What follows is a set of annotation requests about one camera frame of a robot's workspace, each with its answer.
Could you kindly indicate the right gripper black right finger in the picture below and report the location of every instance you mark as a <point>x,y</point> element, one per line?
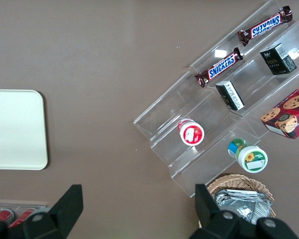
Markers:
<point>209,219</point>

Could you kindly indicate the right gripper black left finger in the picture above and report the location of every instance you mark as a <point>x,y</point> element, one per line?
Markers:
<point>57,216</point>

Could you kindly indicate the small light wicker basket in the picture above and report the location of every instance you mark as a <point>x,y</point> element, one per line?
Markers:
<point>239,179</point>

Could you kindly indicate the cream rectangular plastic tray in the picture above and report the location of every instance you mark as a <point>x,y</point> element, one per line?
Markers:
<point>15,129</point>

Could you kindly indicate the foil wrapped food packet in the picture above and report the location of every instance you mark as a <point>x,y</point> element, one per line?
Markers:
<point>236,191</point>
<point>249,211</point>

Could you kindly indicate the clear acrylic bottle rack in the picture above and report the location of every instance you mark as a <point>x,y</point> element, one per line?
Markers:
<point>20,204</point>

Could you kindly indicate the green lidded sunflower jar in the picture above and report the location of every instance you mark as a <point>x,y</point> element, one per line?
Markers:
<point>251,158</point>

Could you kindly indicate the red lidded yogurt jar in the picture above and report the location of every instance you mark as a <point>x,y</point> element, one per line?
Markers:
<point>192,133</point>

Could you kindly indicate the clear acrylic stepped shelf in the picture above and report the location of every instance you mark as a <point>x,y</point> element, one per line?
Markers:
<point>169,112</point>

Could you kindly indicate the small black carton box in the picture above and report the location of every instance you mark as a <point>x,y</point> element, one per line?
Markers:
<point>230,95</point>
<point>276,61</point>

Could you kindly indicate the red plaid cookie box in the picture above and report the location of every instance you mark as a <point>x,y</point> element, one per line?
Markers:
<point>291,114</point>

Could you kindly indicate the brown Snickers chocolate bar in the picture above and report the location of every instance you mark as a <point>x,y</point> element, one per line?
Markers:
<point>265,26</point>
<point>220,67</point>

